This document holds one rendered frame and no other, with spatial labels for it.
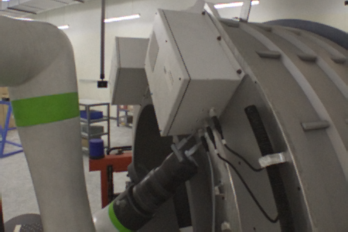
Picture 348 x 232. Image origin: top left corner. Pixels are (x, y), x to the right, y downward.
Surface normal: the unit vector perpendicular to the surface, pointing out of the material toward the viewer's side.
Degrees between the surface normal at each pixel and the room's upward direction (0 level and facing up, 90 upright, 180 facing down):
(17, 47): 87
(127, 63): 55
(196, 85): 132
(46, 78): 85
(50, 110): 87
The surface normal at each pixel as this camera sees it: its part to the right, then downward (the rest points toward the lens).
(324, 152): 0.29, -0.48
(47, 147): 0.30, 0.11
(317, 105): -0.68, -0.29
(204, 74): 0.25, -0.68
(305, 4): -0.51, 0.06
